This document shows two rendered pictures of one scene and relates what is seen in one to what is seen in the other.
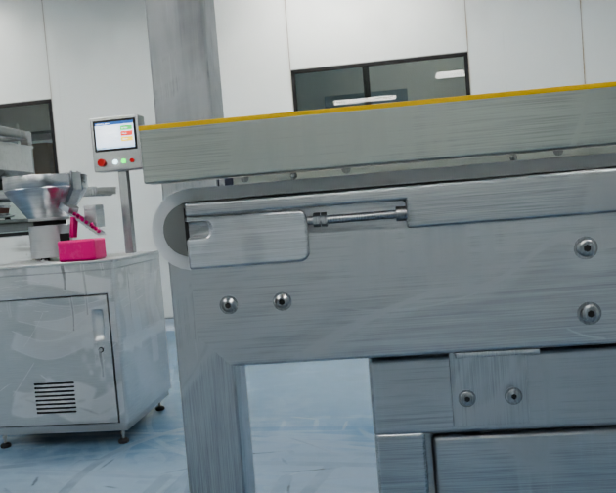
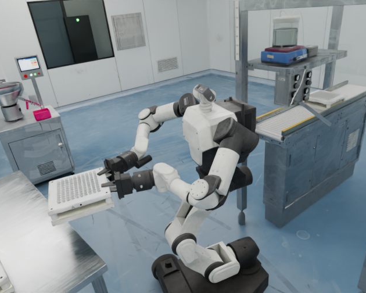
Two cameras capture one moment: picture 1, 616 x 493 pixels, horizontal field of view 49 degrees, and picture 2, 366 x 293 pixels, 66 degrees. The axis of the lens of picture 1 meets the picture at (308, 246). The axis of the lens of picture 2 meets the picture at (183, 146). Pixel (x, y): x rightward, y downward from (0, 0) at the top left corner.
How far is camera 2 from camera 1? 1.88 m
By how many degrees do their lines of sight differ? 44
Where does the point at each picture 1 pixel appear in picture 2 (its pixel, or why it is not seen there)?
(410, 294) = (295, 139)
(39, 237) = (11, 111)
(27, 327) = (29, 147)
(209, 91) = not seen: hidden behind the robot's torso
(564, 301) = (303, 136)
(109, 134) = (25, 64)
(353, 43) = not seen: outside the picture
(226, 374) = not seen: hidden behind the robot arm
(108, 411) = (67, 166)
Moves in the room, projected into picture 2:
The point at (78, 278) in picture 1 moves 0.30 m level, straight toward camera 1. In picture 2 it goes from (47, 125) to (65, 128)
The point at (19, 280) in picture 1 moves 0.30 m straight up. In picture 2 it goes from (21, 131) to (11, 104)
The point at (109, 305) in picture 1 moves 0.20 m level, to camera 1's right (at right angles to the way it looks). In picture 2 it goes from (61, 132) to (78, 126)
